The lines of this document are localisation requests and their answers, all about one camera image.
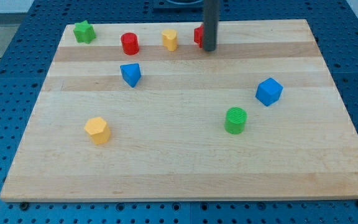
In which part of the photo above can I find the red star block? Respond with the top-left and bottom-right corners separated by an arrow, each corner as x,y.
193,24 -> 204,49

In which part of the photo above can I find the yellow heart block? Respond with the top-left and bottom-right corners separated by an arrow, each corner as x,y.
162,29 -> 178,52

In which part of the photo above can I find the green star block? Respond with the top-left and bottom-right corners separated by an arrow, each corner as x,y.
73,20 -> 96,44

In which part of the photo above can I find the wooden board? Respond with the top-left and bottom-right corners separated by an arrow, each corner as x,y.
0,19 -> 358,202

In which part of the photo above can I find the green cylinder block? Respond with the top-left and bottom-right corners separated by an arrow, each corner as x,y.
224,107 -> 247,134

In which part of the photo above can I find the blue triangle block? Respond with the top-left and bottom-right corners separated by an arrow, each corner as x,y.
120,63 -> 141,88

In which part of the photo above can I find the yellow hexagon block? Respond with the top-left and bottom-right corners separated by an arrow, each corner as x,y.
84,117 -> 111,145

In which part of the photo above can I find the red cylinder block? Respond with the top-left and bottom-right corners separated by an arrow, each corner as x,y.
121,32 -> 140,55

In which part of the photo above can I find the blue cube block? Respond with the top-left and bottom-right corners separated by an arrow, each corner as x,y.
255,78 -> 283,106

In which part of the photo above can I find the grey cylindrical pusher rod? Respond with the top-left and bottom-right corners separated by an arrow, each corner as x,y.
203,0 -> 219,52

